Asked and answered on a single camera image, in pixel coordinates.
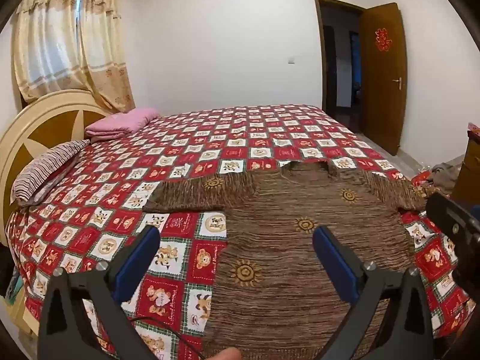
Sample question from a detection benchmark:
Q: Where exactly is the brown wooden door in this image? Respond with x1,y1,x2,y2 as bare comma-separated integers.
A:
359,2,408,157

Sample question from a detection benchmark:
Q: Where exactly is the person's left hand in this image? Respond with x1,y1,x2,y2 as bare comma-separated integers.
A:
204,347,242,360

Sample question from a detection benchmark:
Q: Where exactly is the brown door frame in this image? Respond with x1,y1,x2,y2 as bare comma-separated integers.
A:
313,0,366,121

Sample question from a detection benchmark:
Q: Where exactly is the red checked printed bedsheet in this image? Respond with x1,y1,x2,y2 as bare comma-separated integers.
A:
7,104,473,360

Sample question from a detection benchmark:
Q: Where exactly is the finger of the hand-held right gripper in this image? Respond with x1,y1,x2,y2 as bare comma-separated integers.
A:
425,191,480,250
452,247,480,298

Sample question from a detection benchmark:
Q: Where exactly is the beige patterned curtain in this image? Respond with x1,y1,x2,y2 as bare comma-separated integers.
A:
78,0,136,113
11,0,89,102

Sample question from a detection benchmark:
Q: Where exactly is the brown knitted sweater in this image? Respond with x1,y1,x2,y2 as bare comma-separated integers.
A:
144,159,426,360

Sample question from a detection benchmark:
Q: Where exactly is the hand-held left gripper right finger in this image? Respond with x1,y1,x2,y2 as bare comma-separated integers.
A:
312,226,436,360

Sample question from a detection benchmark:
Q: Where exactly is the red paper door decoration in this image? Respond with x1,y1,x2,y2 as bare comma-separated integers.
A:
374,27,391,51

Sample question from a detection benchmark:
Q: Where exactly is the black cable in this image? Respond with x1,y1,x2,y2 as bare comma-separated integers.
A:
129,317,205,360

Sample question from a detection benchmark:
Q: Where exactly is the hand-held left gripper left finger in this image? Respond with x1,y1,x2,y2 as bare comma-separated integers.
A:
37,225,162,360

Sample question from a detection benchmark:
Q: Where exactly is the grey brown cloth heap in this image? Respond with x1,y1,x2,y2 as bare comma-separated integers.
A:
427,162,462,196

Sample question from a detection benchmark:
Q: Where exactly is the pink folded blanket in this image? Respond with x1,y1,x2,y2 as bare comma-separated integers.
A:
84,107,162,138

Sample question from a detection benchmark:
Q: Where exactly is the brown wooden cabinet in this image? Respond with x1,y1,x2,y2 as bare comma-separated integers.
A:
450,131,480,204

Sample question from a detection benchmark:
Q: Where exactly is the cream wooden headboard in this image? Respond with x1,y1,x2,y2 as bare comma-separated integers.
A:
0,89,113,246

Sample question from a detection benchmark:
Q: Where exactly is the striped pillow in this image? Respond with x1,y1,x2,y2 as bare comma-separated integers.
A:
11,139,113,207

